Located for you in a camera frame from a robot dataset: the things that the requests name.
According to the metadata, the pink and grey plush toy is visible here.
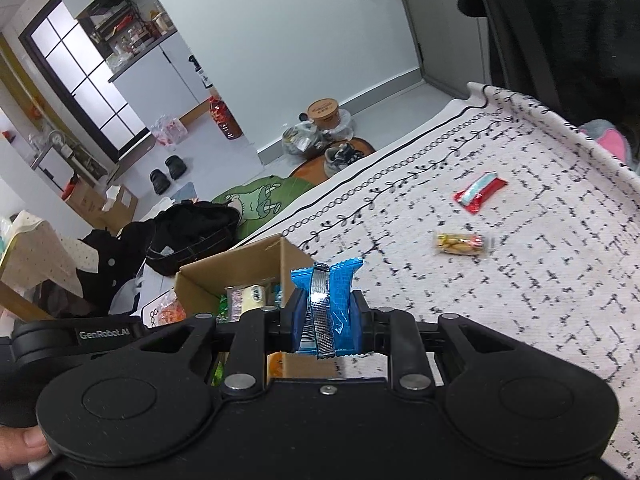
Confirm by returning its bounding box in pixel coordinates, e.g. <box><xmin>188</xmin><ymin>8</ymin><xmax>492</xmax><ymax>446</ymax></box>
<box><xmin>579</xmin><ymin>118</ymin><xmax>634</xmax><ymax>177</ymax></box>

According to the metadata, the brown round mat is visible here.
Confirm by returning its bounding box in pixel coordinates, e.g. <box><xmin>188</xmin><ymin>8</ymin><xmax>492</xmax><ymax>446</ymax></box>
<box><xmin>289</xmin><ymin>136</ymin><xmax>377</xmax><ymax>182</ymax></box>

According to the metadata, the black slipper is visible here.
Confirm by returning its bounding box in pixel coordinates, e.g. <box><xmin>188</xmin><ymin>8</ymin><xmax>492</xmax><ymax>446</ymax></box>
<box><xmin>165</xmin><ymin>155</ymin><xmax>188</xmax><ymax>182</ymax></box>
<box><xmin>149</xmin><ymin>168</ymin><xmax>172</xmax><ymax>196</ymax></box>

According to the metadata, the small cardboard box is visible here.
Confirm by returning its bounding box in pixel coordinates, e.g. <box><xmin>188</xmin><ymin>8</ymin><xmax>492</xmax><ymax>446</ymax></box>
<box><xmin>64</xmin><ymin>181</ymin><xmax>139</xmax><ymax>234</ymax></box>

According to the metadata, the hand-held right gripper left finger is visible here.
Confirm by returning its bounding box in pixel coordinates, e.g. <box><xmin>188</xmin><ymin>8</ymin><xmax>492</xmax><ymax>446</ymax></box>
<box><xmin>127</xmin><ymin>291</ymin><xmax>307</xmax><ymax>395</ymax></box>

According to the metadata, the white kitchen cabinet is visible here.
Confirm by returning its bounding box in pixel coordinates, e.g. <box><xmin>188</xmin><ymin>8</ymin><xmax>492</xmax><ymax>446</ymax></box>
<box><xmin>107</xmin><ymin>27</ymin><xmax>216</xmax><ymax>123</ymax></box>

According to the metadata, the brown nut snack packet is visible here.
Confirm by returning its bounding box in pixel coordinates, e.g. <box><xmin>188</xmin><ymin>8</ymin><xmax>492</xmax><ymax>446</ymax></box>
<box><xmin>433</xmin><ymin>231</ymin><xmax>489</xmax><ymax>259</ymax></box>

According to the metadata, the red drink bottle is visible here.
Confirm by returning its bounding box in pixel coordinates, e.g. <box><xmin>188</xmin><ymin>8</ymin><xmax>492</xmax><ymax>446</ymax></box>
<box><xmin>206</xmin><ymin>95</ymin><xmax>244</xmax><ymax>141</ymax></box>

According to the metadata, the blue floor mat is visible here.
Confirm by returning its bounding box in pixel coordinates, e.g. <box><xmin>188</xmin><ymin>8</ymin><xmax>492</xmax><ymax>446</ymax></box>
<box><xmin>164</xmin><ymin>181</ymin><xmax>199</xmax><ymax>207</ymax></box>

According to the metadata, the black coat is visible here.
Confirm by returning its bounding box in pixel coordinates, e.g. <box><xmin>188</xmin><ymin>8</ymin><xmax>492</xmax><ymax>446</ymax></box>
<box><xmin>456</xmin><ymin>0</ymin><xmax>640</xmax><ymax>128</ymax></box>

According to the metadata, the red and light-blue snack packet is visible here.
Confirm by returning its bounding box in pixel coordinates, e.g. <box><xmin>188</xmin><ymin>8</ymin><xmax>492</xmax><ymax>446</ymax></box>
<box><xmin>452</xmin><ymin>171</ymin><xmax>509</xmax><ymax>215</ymax></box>

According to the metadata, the orange bread packet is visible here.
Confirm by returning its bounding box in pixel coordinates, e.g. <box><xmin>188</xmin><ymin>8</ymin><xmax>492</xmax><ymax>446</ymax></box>
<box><xmin>266</xmin><ymin>351</ymin><xmax>302</xmax><ymax>382</ymax></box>

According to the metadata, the beige dotted cloth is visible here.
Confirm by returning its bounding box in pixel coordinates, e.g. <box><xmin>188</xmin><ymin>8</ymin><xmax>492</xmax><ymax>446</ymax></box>
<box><xmin>0</xmin><ymin>209</ymin><xmax>84</xmax><ymax>297</ymax></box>

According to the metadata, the clear plastic bag of items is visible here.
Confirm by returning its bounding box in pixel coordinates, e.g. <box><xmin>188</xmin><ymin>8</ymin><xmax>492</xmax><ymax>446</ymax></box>
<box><xmin>281</xmin><ymin>121</ymin><xmax>322</xmax><ymax>157</ymax></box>

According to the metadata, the white orange-printed bag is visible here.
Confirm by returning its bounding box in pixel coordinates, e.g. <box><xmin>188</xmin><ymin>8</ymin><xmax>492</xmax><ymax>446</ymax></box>
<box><xmin>142</xmin><ymin>291</ymin><xmax>192</xmax><ymax>330</ymax></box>

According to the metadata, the blue snack packet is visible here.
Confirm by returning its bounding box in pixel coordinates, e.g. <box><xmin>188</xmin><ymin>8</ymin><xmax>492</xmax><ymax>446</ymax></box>
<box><xmin>290</xmin><ymin>257</ymin><xmax>365</xmax><ymax>359</ymax></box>

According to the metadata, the black bag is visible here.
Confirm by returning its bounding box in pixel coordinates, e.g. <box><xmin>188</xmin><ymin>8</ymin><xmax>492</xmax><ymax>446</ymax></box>
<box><xmin>144</xmin><ymin>200</ymin><xmax>242</xmax><ymax>277</ymax></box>

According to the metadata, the pair of dark sneakers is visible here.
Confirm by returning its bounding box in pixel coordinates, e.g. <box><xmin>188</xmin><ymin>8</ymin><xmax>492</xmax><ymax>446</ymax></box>
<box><xmin>323</xmin><ymin>141</ymin><xmax>367</xmax><ymax>179</ymax></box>

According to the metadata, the dark framed glass door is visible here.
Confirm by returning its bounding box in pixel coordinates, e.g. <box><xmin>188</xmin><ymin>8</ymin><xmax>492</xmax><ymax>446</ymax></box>
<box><xmin>19</xmin><ymin>0</ymin><xmax>157</xmax><ymax>162</ymax></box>

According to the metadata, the black clothing pile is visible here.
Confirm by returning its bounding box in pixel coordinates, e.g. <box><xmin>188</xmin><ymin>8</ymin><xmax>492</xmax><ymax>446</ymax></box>
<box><xmin>74</xmin><ymin>220</ymin><xmax>156</xmax><ymax>317</ymax></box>

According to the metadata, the brown round lidded container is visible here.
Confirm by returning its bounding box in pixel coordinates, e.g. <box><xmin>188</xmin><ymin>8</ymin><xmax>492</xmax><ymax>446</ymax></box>
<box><xmin>305</xmin><ymin>98</ymin><xmax>354</xmax><ymax>134</ymax></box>

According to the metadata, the person's left hand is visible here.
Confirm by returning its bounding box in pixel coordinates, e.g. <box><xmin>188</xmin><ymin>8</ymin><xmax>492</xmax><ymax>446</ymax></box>
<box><xmin>0</xmin><ymin>424</ymin><xmax>54</xmax><ymax>472</ymax></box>

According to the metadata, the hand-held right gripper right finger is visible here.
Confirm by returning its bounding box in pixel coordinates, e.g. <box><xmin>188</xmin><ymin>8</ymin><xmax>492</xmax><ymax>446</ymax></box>
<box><xmin>349</xmin><ymin>289</ymin><xmax>526</xmax><ymax>394</ymax></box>

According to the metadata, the white black-patterned blanket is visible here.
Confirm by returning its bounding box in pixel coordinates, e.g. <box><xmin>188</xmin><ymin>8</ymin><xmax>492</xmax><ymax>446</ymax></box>
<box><xmin>234</xmin><ymin>81</ymin><xmax>640</xmax><ymax>480</ymax></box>

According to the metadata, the brown cardboard box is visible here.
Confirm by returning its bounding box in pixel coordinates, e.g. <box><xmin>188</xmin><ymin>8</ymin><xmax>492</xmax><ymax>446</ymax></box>
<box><xmin>174</xmin><ymin>234</ymin><xmax>352</xmax><ymax>387</ymax></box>

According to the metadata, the kitchen shelf with jars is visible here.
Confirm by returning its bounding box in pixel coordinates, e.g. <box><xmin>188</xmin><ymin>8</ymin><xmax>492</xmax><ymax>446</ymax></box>
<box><xmin>75</xmin><ymin>0</ymin><xmax>179</xmax><ymax>68</ymax></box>

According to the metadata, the black chair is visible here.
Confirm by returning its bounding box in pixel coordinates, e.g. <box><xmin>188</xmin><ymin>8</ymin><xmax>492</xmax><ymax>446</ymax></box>
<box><xmin>467</xmin><ymin>0</ymin><xmax>563</xmax><ymax>113</ymax></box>

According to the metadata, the green cloth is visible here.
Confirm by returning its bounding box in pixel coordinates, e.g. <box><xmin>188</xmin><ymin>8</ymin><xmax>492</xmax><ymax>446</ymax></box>
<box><xmin>211</xmin><ymin>174</ymin><xmax>317</xmax><ymax>237</ymax></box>

